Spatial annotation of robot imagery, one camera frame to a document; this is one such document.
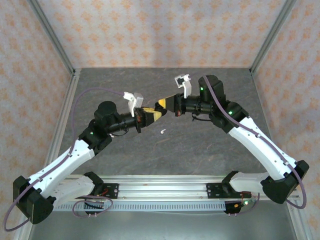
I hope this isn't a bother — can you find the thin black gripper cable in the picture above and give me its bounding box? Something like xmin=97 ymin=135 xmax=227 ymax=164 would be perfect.
xmin=110 ymin=129 xmax=130 ymax=138
xmin=191 ymin=113 xmax=215 ymax=123

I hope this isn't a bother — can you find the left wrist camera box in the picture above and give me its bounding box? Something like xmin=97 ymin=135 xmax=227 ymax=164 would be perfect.
xmin=123 ymin=91 xmax=145 ymax=117

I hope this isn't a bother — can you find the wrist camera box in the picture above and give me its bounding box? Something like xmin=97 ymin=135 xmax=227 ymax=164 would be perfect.
xmin=123 ymin=91 xmax=145 ymax=117
xmin=174 ymin=74 xmax=193 ymax=99

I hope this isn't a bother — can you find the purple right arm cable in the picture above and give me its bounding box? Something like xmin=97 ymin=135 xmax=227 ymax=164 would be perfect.
xmin=188 ymin=72 xmax=308 ymax=217

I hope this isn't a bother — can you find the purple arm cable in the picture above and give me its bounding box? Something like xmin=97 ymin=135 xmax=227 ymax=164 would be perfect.
xmin=188 ymin=72 xmax=308 ymax=217
xmin=3 ymin=88 xmax=126 ymax=232

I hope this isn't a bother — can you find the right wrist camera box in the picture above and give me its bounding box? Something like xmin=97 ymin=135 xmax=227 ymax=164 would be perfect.
xmin=174 ymin=74 xmax=193 ymax=99

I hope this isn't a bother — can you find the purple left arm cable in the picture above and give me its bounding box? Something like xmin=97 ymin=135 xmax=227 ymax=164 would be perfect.
xmin=3 ymin=88 xmax=126 ymax=232

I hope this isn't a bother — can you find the aluminium table side rail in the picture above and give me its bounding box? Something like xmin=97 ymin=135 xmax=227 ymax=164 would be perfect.
xmin=249 ymin=70 xmax=278 ymax=156
xmin=46 ymin=69 xmax=82 ymax=166

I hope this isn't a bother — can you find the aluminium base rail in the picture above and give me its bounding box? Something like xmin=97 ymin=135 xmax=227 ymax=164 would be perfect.
xmin=57 ymin=174 xmax=300 ymax=201

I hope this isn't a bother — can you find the base wire bundle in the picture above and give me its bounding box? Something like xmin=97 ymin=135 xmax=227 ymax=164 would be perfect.
xmin=232 ymin=191 xmax=258 ymax=211
xmin=83 ymin=189 xmax=112 ymax=210

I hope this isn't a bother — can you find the slotted grey cable duct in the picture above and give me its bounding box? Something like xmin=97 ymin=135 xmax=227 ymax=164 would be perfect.
xmin=53 ymin=201 xmax=228 ymax=213

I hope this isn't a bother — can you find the aluminium frame post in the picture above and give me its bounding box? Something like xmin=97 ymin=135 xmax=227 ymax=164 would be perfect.
xmin=249 ymin=0 xmax=299 ymax=75
xmin=26 ymin=0 xmax=77 ymax=76

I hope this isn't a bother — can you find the aluminium lower frame bar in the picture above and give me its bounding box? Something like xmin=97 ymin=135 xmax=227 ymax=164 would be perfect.
xmin=284 ymin=201 xmax=310 ymax=240
xmin=13 ymin=221 xmax=35 ymax=240

